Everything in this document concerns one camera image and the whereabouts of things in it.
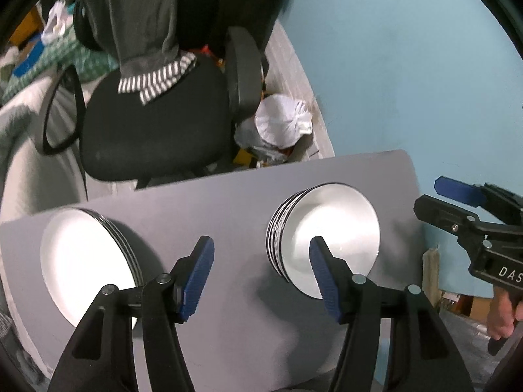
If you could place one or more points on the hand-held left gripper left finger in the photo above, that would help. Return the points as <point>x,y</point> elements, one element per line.
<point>200,277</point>

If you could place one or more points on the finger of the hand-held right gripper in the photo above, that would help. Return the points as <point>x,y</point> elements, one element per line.
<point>437,212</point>
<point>453,188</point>

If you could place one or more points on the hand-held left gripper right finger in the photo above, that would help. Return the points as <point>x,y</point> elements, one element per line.
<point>325,281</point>

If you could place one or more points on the white plate with dark rim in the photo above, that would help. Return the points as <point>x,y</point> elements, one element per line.
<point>138,261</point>
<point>134,261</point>

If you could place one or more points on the large white plate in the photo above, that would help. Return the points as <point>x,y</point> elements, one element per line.
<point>81,269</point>

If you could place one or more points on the person's right hand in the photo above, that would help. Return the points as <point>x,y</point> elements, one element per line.
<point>502,314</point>

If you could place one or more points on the wooden board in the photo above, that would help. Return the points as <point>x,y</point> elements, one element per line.
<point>431,273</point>

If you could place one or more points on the grey plastic sheet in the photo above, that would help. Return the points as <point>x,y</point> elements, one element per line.
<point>465,343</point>

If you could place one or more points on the clear plastic bag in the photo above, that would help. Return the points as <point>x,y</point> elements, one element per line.
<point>253,139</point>

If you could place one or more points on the black office chair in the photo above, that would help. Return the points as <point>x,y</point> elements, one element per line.
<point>155,130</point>

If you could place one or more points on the white tied plastic bag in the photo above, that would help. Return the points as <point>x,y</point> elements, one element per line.
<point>282,120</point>

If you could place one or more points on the grey bed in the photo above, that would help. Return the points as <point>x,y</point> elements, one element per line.
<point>24,171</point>

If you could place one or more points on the green checked tablecloth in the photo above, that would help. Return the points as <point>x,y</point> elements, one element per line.
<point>90,65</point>

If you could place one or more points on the grey garment with striped cuff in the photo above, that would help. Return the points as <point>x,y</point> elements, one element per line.
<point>135,20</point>

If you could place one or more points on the blue box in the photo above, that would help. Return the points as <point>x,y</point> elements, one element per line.
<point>26,61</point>

